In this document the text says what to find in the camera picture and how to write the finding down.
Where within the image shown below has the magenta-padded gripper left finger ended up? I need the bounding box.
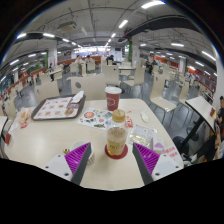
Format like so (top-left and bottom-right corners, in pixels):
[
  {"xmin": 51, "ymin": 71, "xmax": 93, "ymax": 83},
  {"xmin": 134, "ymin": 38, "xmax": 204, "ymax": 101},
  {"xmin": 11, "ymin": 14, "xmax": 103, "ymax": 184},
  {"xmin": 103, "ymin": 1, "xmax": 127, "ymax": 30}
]
[{"xmin": 42, "ymin": 142, "xmax": 92, "ymax": 186}]

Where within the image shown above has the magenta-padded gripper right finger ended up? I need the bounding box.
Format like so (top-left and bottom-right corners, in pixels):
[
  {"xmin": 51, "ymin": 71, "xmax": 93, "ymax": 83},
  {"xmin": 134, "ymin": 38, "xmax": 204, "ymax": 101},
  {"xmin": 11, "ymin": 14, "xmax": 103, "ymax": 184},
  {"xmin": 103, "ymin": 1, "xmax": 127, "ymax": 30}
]
[{"xmin": 131, "ymin": 142, "xmax": 184, "ymax": 186}]

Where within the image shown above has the clear tea bottle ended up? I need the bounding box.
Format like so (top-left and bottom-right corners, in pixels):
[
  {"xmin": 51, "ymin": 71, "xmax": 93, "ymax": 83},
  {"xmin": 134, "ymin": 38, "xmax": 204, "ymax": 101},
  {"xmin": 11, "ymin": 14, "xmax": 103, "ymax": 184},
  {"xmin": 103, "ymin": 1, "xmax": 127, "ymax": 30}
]
[{"xmin": 105, "ymin": 108, "xmax": 129, "ymax": 157}]

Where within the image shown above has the small purple packet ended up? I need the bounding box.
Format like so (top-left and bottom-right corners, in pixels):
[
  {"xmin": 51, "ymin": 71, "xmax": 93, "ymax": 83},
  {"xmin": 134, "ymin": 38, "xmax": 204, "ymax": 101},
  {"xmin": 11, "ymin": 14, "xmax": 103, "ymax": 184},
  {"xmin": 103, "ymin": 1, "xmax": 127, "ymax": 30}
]
[{"xmin": 151, "ymin": 136, "xmax": 165, "ymax": 154}]

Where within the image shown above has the white notice, red print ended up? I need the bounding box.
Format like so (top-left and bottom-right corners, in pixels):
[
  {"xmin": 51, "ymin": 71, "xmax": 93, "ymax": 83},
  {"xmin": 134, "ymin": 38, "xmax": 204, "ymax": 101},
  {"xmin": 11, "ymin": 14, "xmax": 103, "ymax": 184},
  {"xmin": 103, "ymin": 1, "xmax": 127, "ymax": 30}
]
[{"xmin": 162, "ymin": 145, "xmax": 183, "ymax": 164}]

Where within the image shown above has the flat round red coaster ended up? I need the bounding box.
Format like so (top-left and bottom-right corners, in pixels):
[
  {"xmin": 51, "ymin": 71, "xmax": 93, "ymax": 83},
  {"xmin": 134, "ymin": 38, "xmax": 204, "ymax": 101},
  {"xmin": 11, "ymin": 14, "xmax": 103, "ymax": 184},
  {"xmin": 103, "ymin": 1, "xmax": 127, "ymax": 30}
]
[{"xmin": 104, "ymin": 143, "xmax": 129, "ymax": 160}]

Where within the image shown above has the small red snack packet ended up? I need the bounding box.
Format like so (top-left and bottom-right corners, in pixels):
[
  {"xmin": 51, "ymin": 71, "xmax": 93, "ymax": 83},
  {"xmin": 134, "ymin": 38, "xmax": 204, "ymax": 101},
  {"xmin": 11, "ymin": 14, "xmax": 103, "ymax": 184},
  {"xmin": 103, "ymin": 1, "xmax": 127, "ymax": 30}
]
[{"xmin": 124, "ymin": 115, "xmax": 134, "ymax": 129}]

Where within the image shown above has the small white wrapper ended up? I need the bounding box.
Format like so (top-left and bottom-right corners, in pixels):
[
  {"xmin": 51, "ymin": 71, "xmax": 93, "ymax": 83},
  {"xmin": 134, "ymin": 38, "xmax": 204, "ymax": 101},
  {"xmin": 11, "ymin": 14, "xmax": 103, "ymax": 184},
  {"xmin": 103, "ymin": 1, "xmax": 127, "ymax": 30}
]
[{"xmin": 139, "ymin": 110, "xmax": 150, "ymax": 124}]

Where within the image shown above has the colourful printed flyer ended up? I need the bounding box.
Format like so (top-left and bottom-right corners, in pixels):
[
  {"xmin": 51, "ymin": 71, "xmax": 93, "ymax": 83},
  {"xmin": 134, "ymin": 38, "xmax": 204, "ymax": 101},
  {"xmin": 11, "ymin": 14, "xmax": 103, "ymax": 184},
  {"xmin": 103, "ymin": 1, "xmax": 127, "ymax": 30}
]
[{"xmin": 76, "ymin": 107, "xmax": 114, "ymax": 130}]

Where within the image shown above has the brown food tray, printed liner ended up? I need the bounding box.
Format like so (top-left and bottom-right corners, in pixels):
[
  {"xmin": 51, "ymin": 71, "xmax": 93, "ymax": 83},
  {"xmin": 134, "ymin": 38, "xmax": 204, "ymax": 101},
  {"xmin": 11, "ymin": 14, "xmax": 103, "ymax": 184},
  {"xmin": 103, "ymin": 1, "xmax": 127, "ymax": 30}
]
[{"xmin": 31, "ymin": 94, "xmax": 87, "ymax": 121}]

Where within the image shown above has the beige wooden chair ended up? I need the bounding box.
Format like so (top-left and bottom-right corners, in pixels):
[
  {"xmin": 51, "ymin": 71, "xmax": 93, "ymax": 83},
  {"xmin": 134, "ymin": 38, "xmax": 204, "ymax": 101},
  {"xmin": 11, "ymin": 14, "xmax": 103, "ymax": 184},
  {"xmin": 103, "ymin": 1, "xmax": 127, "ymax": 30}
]
[
  {"xmin": 149, "ymin": 73, "xmax": 178, "ymax": 124},
  {"xmin": 70, "ymin": 73, "xmax": 107, "ymax": 101},
  {"xmin": 34, "ymin": 80, "xmax": 61, "ymax": 103}
]

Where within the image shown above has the red paper cup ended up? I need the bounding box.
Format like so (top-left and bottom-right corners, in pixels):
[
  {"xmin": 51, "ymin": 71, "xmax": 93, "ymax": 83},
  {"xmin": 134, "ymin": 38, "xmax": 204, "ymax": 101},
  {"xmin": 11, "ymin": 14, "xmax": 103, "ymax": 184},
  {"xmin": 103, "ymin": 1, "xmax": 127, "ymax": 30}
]
[{"xmin": 104, "ymin": 86, "xmax": 123, "ymax": 112}]

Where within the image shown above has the white paper card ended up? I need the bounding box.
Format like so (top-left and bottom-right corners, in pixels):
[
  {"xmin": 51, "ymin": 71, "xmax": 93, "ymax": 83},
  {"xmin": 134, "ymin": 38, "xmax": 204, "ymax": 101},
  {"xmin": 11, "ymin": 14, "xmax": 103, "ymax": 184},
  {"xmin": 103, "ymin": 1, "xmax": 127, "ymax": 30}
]
[{"xmin": 7, "ymin": 119, "xmax": 21, "ymax": 134}]

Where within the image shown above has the small red box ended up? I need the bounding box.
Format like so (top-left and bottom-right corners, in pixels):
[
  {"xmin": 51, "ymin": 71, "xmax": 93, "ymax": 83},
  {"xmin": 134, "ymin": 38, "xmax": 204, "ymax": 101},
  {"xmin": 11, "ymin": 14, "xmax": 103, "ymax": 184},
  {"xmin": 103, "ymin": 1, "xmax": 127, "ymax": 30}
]
[{"xmin": 3, "ymin": 132, "xmax": 12, "ymax": 145}]

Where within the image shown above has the beige side table, black edge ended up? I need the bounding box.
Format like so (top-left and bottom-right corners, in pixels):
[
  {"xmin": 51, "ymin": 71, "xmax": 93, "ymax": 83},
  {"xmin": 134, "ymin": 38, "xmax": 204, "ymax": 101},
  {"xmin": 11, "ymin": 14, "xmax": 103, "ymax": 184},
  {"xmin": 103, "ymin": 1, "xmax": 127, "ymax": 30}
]
[
  {"xmin": 173, "ymin": 95, "xmax": 217, "ymax": 151},
  {"xmin": 0, "ymin": 114, "xmax": 8, "ymax": 134}
]

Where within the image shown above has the person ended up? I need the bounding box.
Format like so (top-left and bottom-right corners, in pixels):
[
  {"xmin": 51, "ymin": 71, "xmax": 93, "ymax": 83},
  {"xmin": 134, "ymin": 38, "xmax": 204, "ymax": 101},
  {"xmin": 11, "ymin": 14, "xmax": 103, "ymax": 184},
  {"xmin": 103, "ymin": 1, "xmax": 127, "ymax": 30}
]
[
  {"xmin": 75, "ymin": 54, "xmax": 84, "ymax": 68},
  {"xmin": 84, "ymin": 55, "xmax": 95, "ymax": 67},
  {"xmin": 105, "ymin": 54, "xmax": 115, "ymax": 65},
  {"xmin": 199, "ymin": 95, "xmax": 224, "ymax": 161}
]

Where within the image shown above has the group of beige chairs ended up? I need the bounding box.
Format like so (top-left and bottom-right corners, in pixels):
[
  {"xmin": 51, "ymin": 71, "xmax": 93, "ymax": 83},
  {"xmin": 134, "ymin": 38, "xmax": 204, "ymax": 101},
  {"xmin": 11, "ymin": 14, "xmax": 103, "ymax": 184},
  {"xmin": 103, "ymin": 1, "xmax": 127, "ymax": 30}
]
[{"xmin": 0, "ymin": 58, "xmax": 208, "ymax": 114}]

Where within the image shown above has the ceiling air conditioner unit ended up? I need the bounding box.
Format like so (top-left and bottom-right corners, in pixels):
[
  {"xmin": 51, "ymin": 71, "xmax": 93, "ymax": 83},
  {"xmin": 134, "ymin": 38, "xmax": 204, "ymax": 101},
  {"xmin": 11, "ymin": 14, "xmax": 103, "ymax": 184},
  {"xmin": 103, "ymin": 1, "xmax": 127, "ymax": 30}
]
[{"xmin": 56, "ymin": 21, "xmax": 78, "ymax": 33}]

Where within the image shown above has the group of ceiling lights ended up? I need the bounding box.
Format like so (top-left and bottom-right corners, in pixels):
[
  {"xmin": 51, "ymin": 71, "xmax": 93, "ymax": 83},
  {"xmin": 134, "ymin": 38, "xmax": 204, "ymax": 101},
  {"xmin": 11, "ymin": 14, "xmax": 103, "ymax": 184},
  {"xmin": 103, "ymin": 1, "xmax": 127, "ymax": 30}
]
[{"xmin": 0, "ymin": 0, "xmax": 218, "ymax": 79}]

